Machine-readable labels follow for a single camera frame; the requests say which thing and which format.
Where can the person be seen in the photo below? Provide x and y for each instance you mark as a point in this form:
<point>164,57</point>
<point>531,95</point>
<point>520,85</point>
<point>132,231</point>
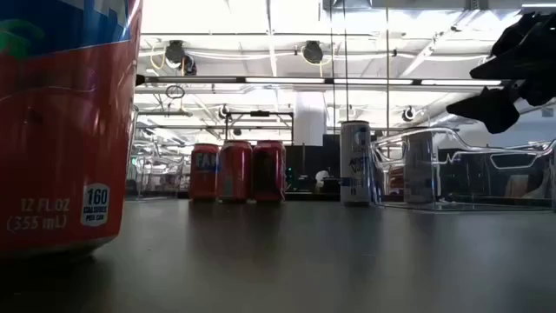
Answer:
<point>322,176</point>

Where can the red Coca-Cola soda can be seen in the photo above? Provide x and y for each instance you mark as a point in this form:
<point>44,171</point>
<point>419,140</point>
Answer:
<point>268,174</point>
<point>234,174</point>

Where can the orange Fanta soda can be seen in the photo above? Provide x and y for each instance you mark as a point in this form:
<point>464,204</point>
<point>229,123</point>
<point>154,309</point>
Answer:
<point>65,130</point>
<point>204,174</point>

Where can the white slim Celsius can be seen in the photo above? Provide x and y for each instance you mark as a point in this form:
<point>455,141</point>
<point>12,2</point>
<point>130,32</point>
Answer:
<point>418,169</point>
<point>355,165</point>

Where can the black background station frame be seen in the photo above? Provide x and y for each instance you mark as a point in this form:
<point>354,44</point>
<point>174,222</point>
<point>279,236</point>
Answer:
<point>259,114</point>

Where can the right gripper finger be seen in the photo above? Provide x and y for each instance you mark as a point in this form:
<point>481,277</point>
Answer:
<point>491,111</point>
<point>521,63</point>

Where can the clear plastic bin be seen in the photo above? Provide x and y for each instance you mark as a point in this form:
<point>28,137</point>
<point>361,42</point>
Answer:
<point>478,182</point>

